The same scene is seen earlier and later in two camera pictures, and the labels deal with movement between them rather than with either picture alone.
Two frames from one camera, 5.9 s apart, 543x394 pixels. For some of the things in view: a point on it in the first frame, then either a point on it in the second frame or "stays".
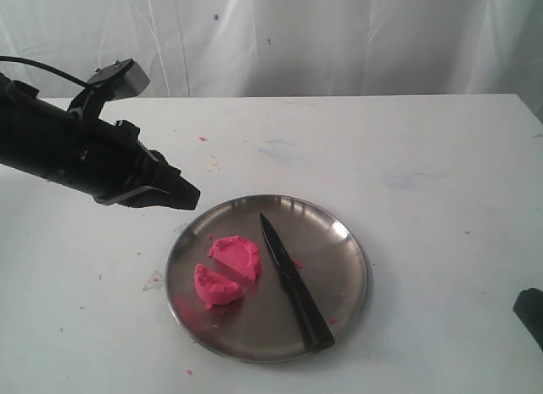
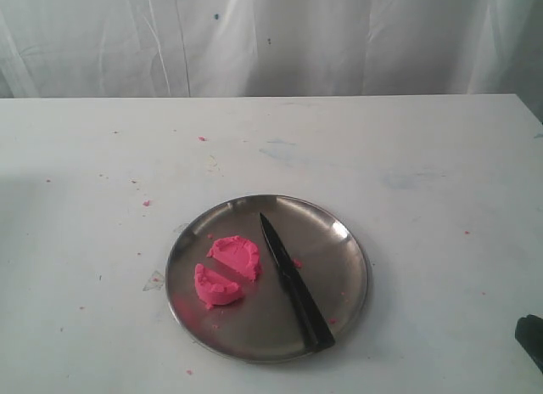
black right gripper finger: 529,307 → 529,332
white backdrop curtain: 227,42 stays
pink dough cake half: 240,254 stays
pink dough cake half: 214,289 stays
